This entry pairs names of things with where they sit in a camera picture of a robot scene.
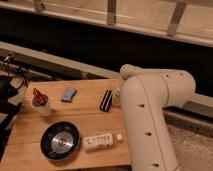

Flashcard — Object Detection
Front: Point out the black metal bowl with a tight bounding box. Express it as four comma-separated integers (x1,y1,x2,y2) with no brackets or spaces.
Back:
40,121,80,161

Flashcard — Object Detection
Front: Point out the black cables and equipment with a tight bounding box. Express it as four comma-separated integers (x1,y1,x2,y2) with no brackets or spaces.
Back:
0,53,31,161

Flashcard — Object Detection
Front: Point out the metal railing post right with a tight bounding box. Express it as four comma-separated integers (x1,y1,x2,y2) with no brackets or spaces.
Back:
167,0,187,36

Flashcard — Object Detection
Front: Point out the white cup with red item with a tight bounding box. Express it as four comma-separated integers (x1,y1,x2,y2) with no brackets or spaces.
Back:
31,88,52,117

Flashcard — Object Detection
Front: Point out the metal railing post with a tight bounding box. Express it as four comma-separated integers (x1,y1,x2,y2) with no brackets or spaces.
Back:
106,0,117,25
167,0,187,36

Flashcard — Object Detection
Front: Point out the white labelled plastic bottle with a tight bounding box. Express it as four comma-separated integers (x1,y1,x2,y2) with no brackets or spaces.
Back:
82,133,123,152

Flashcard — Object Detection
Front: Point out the metal railing post middle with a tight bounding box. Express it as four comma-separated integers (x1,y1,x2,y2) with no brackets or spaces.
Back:
106,0,117,25

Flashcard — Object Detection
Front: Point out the black white striped eraser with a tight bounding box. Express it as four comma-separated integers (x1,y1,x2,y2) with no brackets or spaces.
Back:
99,89,113,112

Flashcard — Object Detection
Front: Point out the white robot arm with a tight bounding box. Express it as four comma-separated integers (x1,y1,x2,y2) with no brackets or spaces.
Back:
120,64,196,171

